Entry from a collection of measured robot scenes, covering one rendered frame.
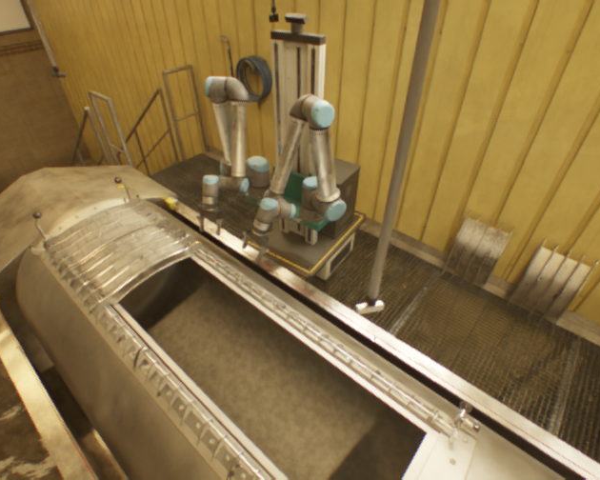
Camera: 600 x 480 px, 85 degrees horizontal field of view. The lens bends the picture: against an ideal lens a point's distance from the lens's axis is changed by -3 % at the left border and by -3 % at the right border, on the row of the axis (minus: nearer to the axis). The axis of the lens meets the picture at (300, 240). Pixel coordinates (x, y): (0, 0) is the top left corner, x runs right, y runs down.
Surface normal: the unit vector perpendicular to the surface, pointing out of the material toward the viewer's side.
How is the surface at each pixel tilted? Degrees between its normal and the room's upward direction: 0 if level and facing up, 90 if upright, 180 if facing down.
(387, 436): 55
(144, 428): 45
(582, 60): 90
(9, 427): 0
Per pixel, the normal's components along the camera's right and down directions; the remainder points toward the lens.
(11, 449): 0.00, -0.76
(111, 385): -0.46, -0.19
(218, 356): -0.25, -0.50
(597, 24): -0.65, 0.49
